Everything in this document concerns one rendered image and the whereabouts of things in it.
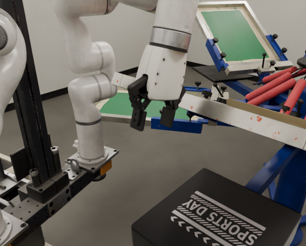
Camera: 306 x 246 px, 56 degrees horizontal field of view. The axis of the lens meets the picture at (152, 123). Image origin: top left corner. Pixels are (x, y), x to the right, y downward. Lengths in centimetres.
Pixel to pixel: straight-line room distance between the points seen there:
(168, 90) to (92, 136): 55
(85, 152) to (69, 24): 45
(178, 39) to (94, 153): 66
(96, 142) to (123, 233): 139
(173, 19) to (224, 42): 203
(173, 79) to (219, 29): 212
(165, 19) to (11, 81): 35
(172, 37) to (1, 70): 36
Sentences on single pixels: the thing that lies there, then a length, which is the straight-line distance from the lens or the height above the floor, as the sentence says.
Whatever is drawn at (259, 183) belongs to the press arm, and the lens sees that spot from 142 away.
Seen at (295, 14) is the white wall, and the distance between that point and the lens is 541.
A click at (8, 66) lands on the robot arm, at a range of 69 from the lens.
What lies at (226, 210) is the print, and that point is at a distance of 119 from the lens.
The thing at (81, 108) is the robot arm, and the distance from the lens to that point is 100.
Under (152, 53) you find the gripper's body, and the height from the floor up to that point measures 163.
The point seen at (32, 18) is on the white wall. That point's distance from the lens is 465.
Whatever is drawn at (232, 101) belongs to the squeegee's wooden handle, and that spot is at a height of 127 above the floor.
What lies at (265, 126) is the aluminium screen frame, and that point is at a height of 149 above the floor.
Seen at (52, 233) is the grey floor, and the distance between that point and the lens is 248.
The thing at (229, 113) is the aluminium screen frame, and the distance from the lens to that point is 64.
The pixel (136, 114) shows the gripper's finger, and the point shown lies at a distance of 54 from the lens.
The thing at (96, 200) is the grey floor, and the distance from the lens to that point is 266.
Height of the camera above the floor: 175
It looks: 27 degrees down
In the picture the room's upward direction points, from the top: straight up
